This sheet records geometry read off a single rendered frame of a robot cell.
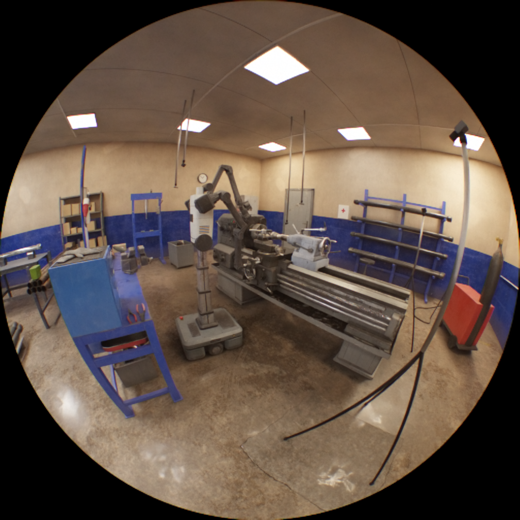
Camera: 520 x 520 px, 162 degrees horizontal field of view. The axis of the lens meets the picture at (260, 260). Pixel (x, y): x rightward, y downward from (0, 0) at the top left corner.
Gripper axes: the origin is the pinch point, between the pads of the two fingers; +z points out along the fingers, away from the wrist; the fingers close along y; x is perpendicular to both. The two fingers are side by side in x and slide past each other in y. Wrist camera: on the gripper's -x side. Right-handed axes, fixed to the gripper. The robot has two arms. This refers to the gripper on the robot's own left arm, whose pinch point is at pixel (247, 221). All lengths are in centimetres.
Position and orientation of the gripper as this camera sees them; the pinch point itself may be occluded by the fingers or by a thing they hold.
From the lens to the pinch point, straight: 210.4
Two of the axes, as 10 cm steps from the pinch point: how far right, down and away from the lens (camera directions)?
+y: -5.4, -2.7, 8.0
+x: -7.5, 5.8, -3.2
